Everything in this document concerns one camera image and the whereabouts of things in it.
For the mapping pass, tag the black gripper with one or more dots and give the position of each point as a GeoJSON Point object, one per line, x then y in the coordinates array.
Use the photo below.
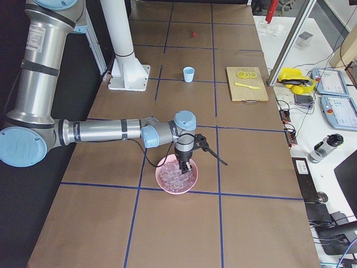
{"type": "Point", "coordinates": [183, 156]}

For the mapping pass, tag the pink bowl of ice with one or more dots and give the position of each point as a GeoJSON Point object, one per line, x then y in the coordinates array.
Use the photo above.
{"type": "Point", "coordinates": [171, 179]}

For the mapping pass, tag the light blue paper cup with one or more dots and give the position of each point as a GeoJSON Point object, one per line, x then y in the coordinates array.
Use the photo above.
{"type": "Point", "coordinates": [188, 73]}

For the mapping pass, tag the yellow plastic knife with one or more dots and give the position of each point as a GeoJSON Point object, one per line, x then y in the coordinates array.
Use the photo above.
{"type": "Point", "coordinates": [246, 86]}

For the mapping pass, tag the bamboo cutting board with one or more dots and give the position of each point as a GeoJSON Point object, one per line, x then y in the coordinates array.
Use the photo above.
{"type": "Point", "coordinates": [242, 94]}

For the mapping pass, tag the white power strip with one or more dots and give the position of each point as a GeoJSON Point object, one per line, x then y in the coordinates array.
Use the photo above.
{"type": "Point", "coordinates": [285, 99]}

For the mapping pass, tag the yellow cloth bag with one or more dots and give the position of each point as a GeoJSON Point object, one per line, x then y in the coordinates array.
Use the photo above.
{"type": "Point", "coordinates": [294, 80]}

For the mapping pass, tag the grey wallet pouch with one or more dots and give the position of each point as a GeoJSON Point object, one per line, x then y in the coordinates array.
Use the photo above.
{"type": "Point", "coordinates": [304, 100]}

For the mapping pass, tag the clear water bottle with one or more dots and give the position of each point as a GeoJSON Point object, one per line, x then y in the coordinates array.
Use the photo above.
{"type": "Point", "coordinates": [325, 147]}

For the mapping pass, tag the crumpled plastic bags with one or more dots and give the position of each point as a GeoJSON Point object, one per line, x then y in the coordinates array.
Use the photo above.
{"type": "Point", "coordinates": [267, 29]}

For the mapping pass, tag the lower teach pendant tablet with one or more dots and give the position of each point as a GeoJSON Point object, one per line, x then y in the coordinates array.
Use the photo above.
{"type": "Point", "coordinates": [340, 111]}

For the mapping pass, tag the teach pendant tablet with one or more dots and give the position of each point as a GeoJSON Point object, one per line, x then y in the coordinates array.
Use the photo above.
{"type": "Point", "coordinates": [340, 111]}
{"type": "Point", "coordinates": [329, 81]}

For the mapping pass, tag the upper teach pendant tablet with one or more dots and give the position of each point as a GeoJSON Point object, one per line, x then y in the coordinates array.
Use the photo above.
{"type": "Point", "coordinates": [329, 81]}

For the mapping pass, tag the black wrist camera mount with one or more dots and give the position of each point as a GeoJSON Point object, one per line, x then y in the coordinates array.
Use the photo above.
{"type": "Point", "coordinates": [200, 142]}

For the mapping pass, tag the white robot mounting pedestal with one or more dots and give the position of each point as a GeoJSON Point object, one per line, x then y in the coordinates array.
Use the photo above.
{"type": "Point", "coordinates": [127, 72]}

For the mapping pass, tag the aluminium frame post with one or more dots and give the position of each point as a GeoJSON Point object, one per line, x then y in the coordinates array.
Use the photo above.
{"type": "Point", "coordinates": [300, 19]}

